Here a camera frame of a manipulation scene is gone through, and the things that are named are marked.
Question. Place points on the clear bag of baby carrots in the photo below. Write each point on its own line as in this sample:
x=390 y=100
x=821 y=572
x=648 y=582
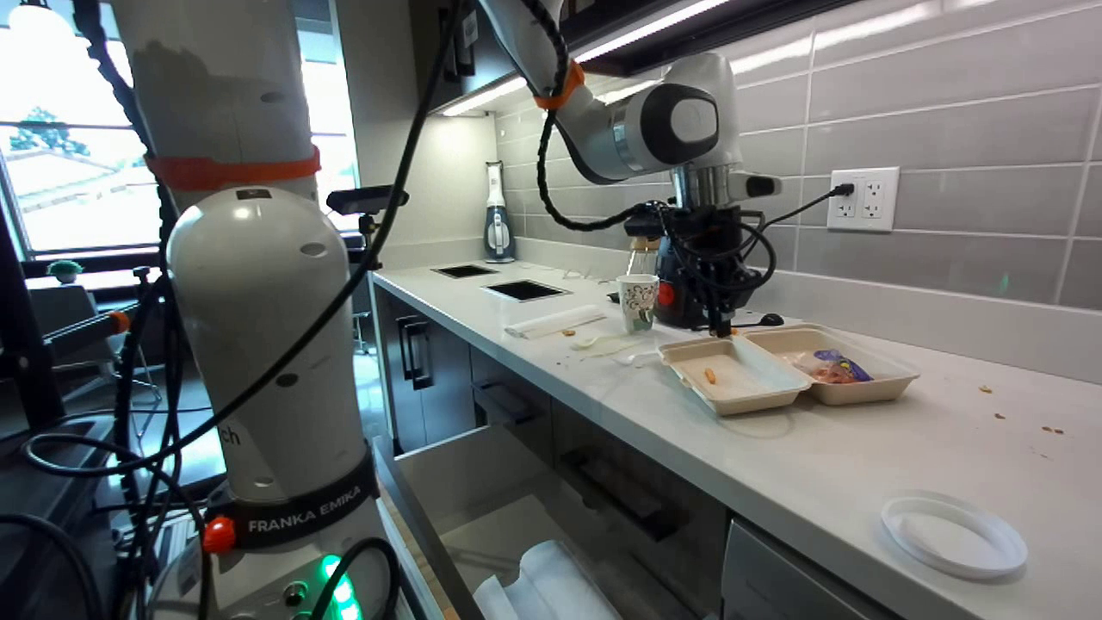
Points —
x=832 y=365

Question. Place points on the large black countertop panel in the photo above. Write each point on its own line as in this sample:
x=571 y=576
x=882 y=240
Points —
x=526 y=292

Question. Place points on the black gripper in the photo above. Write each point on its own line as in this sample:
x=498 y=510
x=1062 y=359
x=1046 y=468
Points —
x=707 y=247

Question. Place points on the white paper roll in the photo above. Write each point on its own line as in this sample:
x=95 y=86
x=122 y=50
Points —
x=498 y=602
x=571 y=587

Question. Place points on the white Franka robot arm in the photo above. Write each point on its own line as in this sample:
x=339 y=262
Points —
x=262 y=320

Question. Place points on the black camera on stand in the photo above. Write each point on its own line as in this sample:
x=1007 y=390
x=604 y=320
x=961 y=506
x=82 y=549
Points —
x=368 y=196

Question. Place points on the white round plastic lid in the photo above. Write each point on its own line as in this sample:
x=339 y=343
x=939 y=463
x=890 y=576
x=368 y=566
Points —
x=953 y=540

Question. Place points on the white wall outlet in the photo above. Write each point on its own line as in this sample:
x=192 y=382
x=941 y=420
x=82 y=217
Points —
x=875 y=200

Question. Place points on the open white drawer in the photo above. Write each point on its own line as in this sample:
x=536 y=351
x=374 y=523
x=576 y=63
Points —
x=469 y=468

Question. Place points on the patterned paper cup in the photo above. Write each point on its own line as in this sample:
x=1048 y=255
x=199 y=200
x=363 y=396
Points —
x=640 y=306

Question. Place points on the bright window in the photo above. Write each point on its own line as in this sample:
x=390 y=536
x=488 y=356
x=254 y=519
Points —
x=69 y=172

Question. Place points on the tall glass bottle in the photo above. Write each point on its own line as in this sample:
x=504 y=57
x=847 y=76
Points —
x=498 y=236

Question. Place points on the beige clamshell takeout container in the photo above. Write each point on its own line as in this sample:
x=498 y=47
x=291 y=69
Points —
x=746 y=373

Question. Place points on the loose orange carrot piece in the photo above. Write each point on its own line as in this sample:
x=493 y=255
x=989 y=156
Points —
x=710 y=375

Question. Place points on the dark lower counter cabinet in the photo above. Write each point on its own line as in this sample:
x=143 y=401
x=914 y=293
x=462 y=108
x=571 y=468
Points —
x=435 y=381

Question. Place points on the dark upper cabinet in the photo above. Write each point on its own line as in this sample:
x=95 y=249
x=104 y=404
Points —
x=441 y=57

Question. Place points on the small black countertop panel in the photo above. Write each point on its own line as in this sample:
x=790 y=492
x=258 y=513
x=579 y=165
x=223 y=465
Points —
x=461 y=270

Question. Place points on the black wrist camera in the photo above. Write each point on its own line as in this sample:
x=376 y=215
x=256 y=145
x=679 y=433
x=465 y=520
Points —
x=761 y=182

